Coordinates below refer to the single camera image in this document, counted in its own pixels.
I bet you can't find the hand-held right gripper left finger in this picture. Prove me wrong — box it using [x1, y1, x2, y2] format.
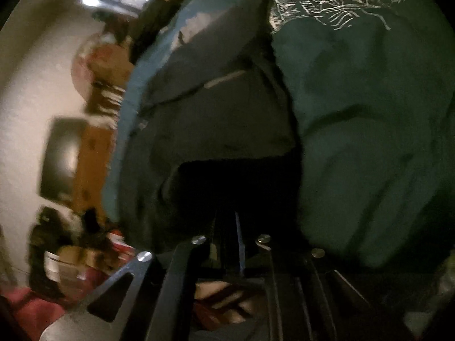
[39, 213, 231, 341]

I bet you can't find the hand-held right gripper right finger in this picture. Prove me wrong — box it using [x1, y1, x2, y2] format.
[235, 213, 413, 341]

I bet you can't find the black and grey garment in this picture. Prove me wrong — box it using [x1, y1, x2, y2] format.
[103, 0, 306, 256]

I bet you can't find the wooden cabinet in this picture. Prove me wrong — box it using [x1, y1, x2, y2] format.
[73, 124, 118, 214]

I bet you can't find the dark clutter pile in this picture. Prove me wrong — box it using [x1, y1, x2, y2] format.
[28, 206, 119, 295]

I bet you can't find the green printed blanket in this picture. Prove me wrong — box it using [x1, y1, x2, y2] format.
[266, 0, 455, 271]

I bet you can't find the black screen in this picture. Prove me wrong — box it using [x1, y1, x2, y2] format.
[39, 117, 89, 203]

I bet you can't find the wooden chair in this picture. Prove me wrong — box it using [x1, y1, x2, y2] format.
[85, 78, 129, 121]

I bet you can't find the large cardboard box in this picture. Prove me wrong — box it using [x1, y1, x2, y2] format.
[71, 32, 136, 89]

